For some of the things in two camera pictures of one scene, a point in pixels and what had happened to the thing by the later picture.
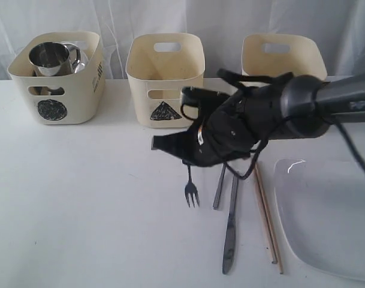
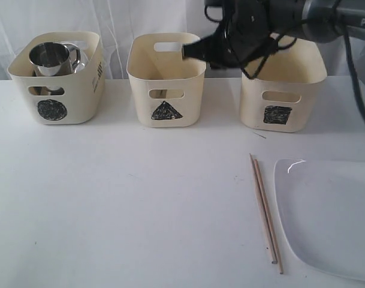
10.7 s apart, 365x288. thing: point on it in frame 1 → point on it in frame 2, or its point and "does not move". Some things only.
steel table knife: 230,243 → 160,93
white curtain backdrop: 346,26 does not move
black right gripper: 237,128 → 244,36
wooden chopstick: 267,213 does not move
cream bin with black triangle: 159,66 does not move
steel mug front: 52,59 does not move
